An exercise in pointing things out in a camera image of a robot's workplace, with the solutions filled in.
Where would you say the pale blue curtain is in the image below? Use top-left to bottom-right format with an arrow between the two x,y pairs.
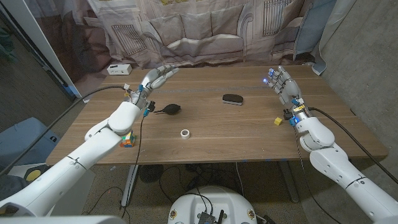
293,0 -> 358,76

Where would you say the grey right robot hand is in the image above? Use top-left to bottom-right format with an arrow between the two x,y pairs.
262,64 -> 308,121

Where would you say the white partition post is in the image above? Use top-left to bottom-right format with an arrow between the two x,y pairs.
0,0 -> 91,103

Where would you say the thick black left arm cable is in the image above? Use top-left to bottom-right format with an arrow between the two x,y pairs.
0,85 -> 130,177

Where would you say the printed sofa backdrop cloth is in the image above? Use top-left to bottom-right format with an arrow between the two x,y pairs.
23,0 -> 338,102

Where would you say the blue-grey plastic bin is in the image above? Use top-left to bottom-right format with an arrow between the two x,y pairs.
0,116 -> 62,170

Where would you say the white table leg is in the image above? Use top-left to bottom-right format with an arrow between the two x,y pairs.
120,164 -> 139,206

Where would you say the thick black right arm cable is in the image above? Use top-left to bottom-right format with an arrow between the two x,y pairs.
308,106 -> 398,184

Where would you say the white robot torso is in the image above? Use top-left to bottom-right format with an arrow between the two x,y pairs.
167,185 -> 258,224

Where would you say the person's leg in jeans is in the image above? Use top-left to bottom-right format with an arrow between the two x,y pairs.
0,174 -> 30,203

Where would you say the black yellow foot pedal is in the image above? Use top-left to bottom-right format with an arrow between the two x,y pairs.
23,164 -> 53,184

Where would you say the black floor cable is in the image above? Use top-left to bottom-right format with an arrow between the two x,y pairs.
158,164 -> 191,203

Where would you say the grey table leg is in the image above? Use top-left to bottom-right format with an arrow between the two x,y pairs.
278,161 -> 300,203

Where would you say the multicolour puzzle cube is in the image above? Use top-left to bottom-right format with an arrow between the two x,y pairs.
119,129 -> 137,148

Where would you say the black round floor fan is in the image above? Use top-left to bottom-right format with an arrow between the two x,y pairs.
139,164 -> 164,184

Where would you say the black electronics module with antenna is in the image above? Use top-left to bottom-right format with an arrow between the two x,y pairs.
197,210 -> 225,224

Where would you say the black rubber air blower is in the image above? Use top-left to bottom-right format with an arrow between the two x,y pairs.
154,103 -> 182,116

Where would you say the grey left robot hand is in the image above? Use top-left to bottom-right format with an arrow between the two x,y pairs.
126,64 -> 180,110

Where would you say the white floor cable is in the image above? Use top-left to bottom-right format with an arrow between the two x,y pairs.
235,162 -> 245,197

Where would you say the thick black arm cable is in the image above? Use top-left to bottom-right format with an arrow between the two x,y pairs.
0,85 -> 130,177
308,106 -> 398,184

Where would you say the thin braided right arm cable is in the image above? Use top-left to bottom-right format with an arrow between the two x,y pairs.
292,124 -> 343,224

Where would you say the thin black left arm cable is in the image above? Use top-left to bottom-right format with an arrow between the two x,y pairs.
119,116 -> 147,218

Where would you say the white power strip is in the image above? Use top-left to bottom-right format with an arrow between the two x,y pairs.
106,63 -> 132,76

